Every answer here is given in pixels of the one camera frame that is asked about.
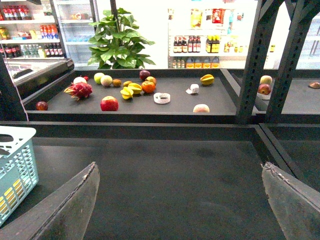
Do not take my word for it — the black fruit display tray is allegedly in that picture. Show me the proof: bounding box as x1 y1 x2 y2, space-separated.
23 69 240 124

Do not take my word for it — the pink dragon fruit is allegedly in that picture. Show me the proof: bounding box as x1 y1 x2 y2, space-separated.
63 82 93 101

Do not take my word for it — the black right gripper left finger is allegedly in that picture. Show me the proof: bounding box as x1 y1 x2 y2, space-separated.
0 162 100 240

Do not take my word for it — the drinks shelf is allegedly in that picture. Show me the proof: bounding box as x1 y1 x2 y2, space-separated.
0 0 65 59

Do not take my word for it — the right black display tray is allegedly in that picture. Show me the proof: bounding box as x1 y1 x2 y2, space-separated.
228 68 320 123

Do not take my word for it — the glass top freezer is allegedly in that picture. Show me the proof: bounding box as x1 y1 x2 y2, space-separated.
4 58 75 99

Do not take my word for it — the red apple right tray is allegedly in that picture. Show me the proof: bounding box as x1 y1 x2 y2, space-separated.
257 83 272 95

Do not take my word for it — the red yellow mango fruit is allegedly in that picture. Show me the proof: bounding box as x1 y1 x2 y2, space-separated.
145 76 157 86

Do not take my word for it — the yellow star fruit right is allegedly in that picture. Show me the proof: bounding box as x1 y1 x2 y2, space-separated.
200 74 215 86

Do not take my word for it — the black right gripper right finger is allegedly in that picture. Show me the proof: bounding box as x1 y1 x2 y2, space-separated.
261 162 320 240

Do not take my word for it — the green potted plant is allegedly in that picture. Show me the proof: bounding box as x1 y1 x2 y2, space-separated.
87 8 155 70

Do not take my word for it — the pink peach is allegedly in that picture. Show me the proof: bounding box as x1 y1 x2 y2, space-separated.
193 104 210 113

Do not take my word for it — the fruit in right tray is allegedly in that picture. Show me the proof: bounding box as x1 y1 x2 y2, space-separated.
259 75 273 85

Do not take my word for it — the green apple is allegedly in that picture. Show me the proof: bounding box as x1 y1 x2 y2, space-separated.
93 72 105 85

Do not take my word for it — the light blue plastic basket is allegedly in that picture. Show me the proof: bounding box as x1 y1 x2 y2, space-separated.
0 125 39 225

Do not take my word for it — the white shelf with sauce bottles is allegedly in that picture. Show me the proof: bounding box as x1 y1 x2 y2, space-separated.
167 3 254 69

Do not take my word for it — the large red apple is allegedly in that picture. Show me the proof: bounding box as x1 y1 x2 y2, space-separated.
100 96 119 112

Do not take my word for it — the orange persimmon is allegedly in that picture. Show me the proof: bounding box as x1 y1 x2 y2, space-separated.
141 81 156 94

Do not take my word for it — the yellow mango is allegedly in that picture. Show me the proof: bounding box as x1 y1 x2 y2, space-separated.
0 179 25 218

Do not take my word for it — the yellow star fruit back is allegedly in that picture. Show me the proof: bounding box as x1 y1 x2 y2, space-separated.
127 82 142 95

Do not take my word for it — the dark purple fruit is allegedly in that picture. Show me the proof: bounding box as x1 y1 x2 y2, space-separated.
139 69 151 81

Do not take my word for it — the yellow star fruit front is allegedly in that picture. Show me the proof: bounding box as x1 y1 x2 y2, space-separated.
120 86 134 100

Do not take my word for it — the small dark red apple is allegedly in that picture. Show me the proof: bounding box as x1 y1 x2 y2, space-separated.
35 101 49 111

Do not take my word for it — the brown kiwi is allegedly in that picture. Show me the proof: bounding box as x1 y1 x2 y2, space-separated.
112 79 122 88
123 80 132 87

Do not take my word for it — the white foam net sleeve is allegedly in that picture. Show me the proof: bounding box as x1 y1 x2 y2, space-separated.
186 83 200 95

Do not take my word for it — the white round fruit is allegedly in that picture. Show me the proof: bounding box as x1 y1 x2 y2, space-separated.
72 76 87 84

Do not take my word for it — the yellow star fruit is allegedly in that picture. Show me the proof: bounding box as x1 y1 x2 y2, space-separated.
200 74 215 86
120 86 134 100
127 82 142 95

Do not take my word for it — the black metal rack post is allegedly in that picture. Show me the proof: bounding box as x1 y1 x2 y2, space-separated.
236 0 283 124

